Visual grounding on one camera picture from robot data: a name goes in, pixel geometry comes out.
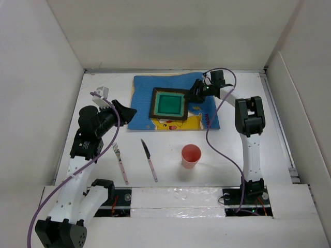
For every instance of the orange plastic cup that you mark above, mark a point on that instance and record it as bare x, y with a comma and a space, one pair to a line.
191, 155

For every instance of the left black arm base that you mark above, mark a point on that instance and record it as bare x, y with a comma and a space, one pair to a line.
119, 206

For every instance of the fork with pink handle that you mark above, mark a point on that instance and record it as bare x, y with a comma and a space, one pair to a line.
118, 155

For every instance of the knife with pink handle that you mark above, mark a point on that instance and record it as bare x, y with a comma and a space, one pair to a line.
148, 155

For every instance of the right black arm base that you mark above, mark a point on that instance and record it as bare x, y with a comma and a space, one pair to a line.
255, 206

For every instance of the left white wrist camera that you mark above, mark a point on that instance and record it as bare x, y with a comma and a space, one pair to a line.
99, 94

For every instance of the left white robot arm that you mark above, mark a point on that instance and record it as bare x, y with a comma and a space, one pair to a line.
77, 203

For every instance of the blue Pikachu placemat cloth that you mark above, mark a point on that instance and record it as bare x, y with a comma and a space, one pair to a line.
199, 114

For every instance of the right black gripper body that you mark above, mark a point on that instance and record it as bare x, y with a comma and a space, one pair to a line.
208, 89

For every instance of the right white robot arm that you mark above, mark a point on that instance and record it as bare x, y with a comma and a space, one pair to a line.
249, 122

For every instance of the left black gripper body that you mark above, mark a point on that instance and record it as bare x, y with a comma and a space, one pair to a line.
109, 118

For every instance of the square green ceramic plate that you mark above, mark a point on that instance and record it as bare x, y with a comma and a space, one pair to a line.
169, 103

